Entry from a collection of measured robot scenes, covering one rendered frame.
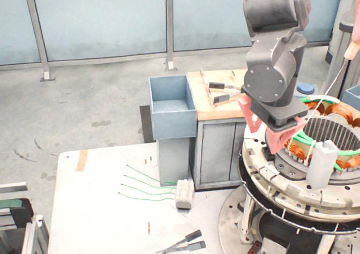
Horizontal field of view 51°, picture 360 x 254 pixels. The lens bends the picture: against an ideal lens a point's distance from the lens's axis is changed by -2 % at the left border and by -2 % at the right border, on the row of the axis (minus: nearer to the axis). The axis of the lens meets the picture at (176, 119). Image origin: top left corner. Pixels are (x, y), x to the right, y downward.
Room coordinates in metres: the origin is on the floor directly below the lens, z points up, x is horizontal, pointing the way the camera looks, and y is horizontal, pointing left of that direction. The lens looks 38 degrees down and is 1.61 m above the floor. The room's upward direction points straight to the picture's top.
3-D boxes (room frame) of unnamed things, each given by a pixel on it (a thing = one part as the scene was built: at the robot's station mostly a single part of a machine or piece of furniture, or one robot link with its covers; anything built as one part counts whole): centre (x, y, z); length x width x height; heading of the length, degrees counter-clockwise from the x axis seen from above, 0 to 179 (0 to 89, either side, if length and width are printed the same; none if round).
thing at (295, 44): (0.50, -0.16, 1.34); 0.07 x 0.06 x 0.07; 152
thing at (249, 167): (0.59, -0.16, 1.05); 0.09 x 0.04 x 0.01; 11
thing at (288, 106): (0.51, -0.16, 1.28); 0.10 x 0.07 x 0.07; 27
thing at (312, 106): (0.66, -0.29, 1.12); 0.06 x 0.02 x 0.04; 101
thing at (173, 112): (0.82, 0.01, 0.92); 0.17 x 0.11 x 0.28; 7
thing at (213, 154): (0.84, -0.14, 0.91); 0.19 x 0.19 x 0.26; 7
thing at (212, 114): (0.84, -0.14, 1.05); 0.20 x 0.19 x 0.02; 97
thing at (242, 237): (0.58, -0.17, 0.81); 0.07 x 0.03 x 0.01; 3
